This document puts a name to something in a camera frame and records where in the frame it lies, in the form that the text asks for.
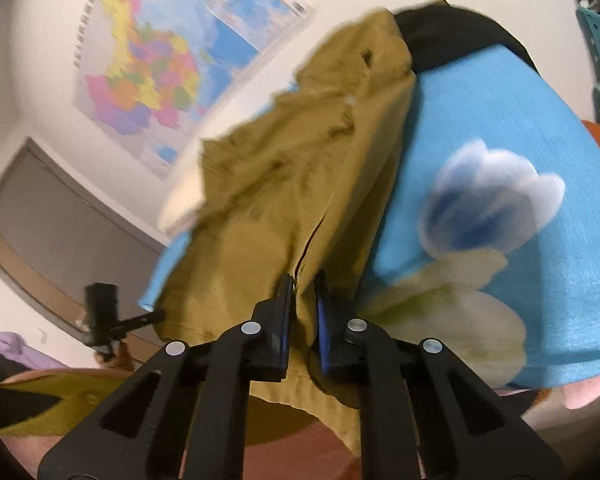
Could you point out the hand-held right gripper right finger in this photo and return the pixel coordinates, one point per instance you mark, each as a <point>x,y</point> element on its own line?
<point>322,325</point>

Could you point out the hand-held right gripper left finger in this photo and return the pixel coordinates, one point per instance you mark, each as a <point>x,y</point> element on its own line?
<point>282,320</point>

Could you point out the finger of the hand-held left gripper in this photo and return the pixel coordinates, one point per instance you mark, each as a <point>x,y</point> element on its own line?
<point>142,321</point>

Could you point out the olive green jacket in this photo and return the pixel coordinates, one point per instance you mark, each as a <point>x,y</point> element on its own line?
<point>280,185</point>

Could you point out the purple cloth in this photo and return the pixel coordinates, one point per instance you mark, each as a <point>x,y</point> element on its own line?
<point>20,352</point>

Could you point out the grey door panel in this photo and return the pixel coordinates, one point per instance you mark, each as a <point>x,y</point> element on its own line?
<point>55,220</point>

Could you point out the cream cloth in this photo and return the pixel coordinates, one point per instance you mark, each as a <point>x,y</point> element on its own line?
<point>180,205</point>

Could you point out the blue flower print bedsheet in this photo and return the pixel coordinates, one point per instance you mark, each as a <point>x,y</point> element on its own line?
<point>480,110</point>

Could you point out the black garment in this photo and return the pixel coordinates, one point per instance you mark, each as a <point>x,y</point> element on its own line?
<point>455,35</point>

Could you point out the colourful wall map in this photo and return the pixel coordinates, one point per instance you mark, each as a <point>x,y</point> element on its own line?
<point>155,60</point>

